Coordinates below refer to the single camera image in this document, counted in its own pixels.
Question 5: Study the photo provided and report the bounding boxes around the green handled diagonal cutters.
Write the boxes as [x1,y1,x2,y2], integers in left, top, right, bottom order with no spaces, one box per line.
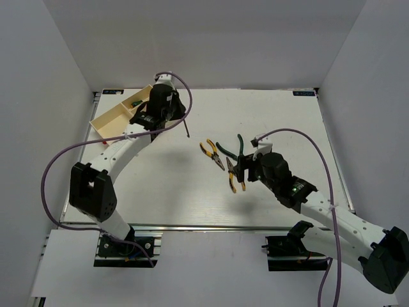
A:
[215,134,245,162]

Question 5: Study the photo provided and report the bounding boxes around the long dark hex key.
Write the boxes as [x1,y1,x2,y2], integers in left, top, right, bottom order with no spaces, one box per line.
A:
[183,119,190,138]

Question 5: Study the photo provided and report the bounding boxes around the green stubby screwdriver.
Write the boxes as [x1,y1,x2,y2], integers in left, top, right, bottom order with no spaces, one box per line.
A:
[131,100,142,108]

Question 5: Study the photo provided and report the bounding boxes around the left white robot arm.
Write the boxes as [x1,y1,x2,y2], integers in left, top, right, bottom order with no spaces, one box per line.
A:
[69,81,186,255]

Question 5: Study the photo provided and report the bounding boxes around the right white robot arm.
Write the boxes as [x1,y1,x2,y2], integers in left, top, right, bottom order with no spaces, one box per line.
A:
[234,152,408,294]

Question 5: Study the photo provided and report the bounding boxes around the yellow combination pliers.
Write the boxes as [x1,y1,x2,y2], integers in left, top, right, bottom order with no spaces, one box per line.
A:
[226,156,247,194]

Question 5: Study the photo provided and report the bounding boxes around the yellow needle nose pliers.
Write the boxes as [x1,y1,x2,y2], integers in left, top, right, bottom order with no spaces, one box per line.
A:
[199,139,225,171]

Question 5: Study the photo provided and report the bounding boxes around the cream divided plastic tray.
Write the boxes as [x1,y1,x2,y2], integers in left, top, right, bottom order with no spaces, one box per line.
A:
[90,84,153,139]

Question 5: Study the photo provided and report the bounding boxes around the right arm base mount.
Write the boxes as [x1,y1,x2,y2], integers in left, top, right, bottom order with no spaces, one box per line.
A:
[261,221,328,272]

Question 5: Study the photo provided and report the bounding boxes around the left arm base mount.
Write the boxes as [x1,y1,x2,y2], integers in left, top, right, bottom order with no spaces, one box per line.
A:
[93,233,162,269]

